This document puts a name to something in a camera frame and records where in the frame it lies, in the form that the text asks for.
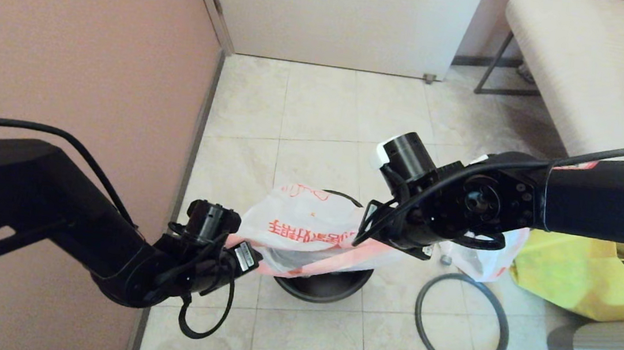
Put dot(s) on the yellow fabric tote bag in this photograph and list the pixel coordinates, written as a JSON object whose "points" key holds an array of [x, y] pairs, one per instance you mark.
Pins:
{"points": [[580, 273]]}

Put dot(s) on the light wood table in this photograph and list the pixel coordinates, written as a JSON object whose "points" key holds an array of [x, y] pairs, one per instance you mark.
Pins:
{"points": [[577, 81]]}

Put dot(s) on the black metal table leg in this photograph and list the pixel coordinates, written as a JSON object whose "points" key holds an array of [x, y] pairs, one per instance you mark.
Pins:
{"points": [[491, 69]]}

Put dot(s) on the clear crumpled plastic bag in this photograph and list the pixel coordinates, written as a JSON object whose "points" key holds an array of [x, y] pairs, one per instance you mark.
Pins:
{"points": [[501, 142]]}

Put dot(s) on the white door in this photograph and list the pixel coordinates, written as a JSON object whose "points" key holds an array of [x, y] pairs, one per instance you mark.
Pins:
{"points": [[334, 15]]}

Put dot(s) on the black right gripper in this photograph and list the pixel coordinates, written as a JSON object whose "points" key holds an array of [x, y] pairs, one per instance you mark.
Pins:
{"points": [[423, 221]]}

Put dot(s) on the small metal door stop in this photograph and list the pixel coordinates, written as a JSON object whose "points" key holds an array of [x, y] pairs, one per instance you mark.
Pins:
{"points": [[429, 78]]}

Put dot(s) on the grey door frame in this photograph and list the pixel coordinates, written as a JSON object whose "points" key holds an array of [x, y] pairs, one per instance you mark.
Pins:
{"points": [[216, 14]]}

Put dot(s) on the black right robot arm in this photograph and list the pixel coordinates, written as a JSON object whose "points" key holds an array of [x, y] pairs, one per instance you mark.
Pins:
{"points": [[599, 199]]}

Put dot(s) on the grey white shoe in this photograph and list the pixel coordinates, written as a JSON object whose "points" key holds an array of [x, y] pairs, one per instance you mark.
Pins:
{"points": [[525, 73]]}

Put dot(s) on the black round trash bin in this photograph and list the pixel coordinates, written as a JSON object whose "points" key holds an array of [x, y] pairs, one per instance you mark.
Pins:
{"points": [[323, 289]]}

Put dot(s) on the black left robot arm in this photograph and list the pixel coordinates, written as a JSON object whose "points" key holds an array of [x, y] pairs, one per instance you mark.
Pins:
{"points": [[25, 197]]}

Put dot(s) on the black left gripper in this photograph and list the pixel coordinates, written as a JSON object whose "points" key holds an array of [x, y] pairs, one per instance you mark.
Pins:
{"points": [[203, 268]]}

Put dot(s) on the bottle-filled white orange trash bag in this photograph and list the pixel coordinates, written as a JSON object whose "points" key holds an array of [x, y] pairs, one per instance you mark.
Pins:
{"points": [[488, 260]]}

